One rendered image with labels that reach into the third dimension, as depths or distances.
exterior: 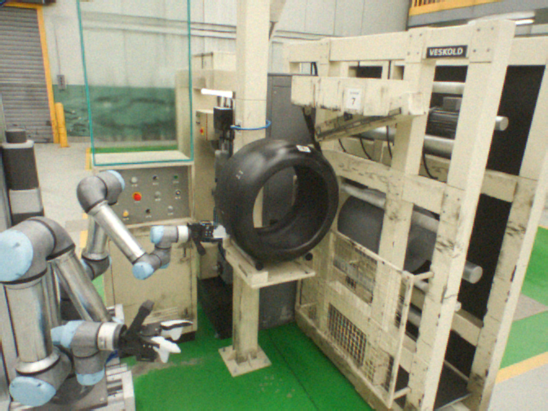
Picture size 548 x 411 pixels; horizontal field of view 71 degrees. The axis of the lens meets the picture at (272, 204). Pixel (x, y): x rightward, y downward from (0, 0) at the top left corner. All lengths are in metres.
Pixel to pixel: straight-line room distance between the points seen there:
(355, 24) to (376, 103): 11.79
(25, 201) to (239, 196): 0.79
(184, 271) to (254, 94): 1.22
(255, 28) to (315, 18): 10.63
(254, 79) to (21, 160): 1.12
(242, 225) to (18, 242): 0.90
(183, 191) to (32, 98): 8.82
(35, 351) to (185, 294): 1.48
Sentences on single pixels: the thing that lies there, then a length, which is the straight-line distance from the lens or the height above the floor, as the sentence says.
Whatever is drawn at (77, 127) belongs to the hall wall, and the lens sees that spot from 11.00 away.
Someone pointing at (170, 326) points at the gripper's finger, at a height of 1.06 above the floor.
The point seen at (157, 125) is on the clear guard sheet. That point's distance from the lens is 2.33.
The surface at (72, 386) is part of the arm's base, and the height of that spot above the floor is 0.77.
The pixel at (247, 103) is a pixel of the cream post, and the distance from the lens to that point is 2.06.
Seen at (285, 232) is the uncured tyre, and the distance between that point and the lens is 2.16.
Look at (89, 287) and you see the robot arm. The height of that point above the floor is 1.13.
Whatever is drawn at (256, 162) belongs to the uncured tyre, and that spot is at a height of 1.41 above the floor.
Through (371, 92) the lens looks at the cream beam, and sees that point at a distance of 1.67.
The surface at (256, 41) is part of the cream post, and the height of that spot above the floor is 1.93.
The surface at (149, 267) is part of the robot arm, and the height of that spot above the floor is 1.02.
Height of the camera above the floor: 1.77
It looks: 18 degrees down
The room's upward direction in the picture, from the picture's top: 3 degrees clockwise
